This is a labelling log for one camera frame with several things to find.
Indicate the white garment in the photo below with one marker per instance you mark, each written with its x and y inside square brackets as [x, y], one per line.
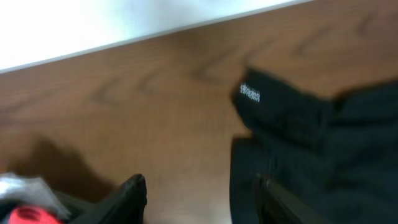
[32, 191]

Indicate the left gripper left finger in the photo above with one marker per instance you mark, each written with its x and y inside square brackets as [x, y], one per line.
[124, 206]

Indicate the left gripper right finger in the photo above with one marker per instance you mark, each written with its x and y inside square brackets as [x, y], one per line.
[276, 205]

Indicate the black shorts red waistband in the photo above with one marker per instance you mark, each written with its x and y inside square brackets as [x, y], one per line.
[13, 211]

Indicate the black long pants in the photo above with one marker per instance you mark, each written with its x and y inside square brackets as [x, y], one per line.
[338, 156]

